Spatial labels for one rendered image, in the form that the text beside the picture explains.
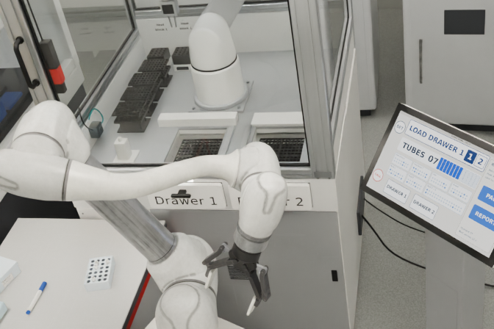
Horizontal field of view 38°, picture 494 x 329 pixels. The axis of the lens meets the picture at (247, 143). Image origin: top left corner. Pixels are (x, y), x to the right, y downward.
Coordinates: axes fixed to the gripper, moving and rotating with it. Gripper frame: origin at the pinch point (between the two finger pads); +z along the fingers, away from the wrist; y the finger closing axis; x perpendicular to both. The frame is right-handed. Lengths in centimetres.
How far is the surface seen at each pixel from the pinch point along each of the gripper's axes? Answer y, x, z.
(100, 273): 51, -20, 44
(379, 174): -16, -64, -17
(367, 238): -16, -153, 74
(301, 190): 5, -64, 4
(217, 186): 32, -56, 14
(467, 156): -37, -60, -39
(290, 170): 12, -63, -2
